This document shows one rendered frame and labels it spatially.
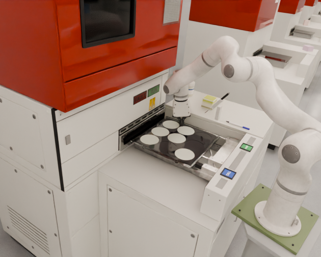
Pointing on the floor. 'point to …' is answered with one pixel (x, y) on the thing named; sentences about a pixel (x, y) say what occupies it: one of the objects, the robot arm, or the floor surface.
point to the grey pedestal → (264, 245)
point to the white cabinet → (161, 223)
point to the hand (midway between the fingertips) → (181, 122)
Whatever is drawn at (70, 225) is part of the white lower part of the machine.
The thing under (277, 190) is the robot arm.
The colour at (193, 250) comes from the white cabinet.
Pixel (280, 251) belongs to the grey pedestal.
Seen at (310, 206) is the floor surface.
